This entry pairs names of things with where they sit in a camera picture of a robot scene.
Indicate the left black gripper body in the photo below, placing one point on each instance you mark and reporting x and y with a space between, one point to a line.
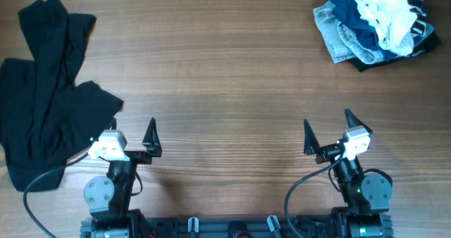
140 156

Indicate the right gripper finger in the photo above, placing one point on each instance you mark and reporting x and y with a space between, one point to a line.
311 144
353 121

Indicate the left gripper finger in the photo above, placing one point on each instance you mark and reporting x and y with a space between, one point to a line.
151 139
112 125

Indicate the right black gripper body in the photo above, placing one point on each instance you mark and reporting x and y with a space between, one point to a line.
330 152

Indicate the black polo shirt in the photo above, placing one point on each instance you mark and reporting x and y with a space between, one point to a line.
45 117

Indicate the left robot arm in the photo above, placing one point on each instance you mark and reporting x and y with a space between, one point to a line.
108 196

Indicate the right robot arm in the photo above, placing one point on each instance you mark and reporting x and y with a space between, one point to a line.
366 193

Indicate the light grey denim garment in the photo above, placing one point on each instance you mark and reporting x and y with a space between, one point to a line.
341 41

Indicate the dark blue garment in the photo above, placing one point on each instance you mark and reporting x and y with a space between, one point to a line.
346 12

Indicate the black garment under pile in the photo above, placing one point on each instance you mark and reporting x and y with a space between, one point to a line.
428 45

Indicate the white dotted garment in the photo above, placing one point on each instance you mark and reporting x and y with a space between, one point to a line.
393 21

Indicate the black white striped garment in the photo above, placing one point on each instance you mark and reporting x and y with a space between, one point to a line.
420 24

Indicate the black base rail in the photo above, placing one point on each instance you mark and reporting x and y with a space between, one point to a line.
232 227

